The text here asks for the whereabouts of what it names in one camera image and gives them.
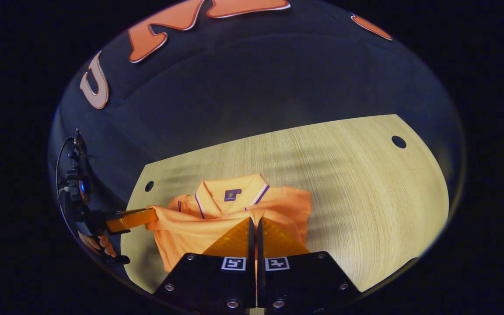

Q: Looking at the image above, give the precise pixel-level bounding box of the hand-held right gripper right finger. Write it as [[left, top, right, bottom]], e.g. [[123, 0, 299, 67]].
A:
[[257, 217, 362, 313]]

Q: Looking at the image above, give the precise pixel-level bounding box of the thin black cable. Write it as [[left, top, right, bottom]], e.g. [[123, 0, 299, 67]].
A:
[[55, 136, 77, 210]]

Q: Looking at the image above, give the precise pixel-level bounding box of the orange polo T-shirt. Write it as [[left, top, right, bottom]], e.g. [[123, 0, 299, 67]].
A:
[[145, 173, 312, 274]]

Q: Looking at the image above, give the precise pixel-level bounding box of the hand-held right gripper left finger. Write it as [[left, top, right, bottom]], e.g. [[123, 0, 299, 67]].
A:
[[154, 217, 257, 313]]

